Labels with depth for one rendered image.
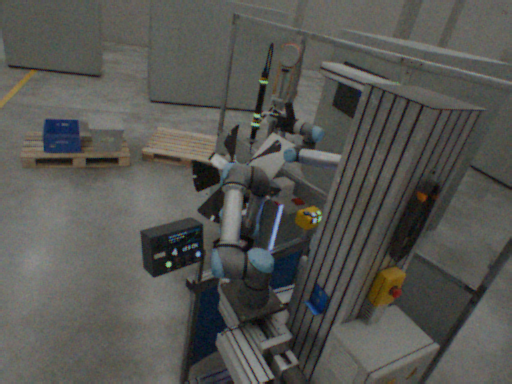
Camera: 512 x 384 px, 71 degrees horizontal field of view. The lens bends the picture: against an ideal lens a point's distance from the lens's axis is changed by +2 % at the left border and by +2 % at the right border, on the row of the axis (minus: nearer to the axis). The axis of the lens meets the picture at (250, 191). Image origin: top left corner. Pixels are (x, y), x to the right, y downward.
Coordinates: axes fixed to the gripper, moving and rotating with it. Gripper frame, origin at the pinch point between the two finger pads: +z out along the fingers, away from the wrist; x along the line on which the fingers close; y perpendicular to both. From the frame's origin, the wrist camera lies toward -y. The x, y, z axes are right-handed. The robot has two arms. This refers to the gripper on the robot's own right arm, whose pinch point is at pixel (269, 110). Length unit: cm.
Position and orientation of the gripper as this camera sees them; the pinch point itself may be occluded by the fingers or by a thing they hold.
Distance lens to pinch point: 205.2
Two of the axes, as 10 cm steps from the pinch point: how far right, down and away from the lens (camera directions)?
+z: -7.4, -4.3, 5.2
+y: -1.8, 8.6, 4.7
